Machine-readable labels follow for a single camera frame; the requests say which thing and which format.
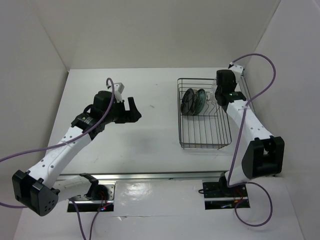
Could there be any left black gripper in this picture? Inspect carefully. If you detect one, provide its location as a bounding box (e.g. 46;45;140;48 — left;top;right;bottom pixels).
103;96;141;124

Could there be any clear glass square plate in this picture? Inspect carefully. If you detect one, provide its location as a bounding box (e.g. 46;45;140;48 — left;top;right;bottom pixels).
209;79;218;104

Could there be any blue patterned round plate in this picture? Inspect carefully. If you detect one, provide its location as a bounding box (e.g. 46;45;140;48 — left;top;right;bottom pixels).
194;88;207;115

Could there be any smoky glass square plate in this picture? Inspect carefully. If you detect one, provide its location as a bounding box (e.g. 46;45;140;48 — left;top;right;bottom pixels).
190;89;200;116

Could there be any black round plate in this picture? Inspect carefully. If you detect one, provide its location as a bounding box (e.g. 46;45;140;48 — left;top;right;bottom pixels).
180;88;195;116

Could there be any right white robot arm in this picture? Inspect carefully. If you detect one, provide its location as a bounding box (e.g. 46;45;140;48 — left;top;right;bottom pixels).
215;69;285;196

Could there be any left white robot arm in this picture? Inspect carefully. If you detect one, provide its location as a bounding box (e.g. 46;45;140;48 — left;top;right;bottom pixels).
12;90;142;217

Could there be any right side aluminium rail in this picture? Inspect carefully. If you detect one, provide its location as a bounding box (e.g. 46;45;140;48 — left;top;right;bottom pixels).
236;68;258;118

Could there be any aluminium rail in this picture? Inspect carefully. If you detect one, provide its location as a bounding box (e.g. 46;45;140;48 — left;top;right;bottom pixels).
236;68;258;118
57;170;226;183

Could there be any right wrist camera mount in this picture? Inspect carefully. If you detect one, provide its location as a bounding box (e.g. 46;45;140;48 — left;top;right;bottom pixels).
228;62;244;82

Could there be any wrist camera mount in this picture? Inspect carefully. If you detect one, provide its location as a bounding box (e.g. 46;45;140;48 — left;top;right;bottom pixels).
106;81;125;103
228;62;244;82

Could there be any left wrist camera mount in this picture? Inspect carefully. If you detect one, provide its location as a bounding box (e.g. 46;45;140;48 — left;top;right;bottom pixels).
106;81;125;103

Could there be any grey wire dish rack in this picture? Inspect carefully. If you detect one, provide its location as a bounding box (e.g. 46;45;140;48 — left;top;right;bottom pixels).
177;77;232;150

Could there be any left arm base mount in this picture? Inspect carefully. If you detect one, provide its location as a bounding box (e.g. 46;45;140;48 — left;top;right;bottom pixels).
73;180;116;213

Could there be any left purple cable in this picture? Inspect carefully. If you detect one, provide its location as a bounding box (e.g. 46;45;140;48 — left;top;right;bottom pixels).
0;77;116;235

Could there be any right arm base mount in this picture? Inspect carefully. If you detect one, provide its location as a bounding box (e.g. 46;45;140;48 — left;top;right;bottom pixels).
198;178;251;210

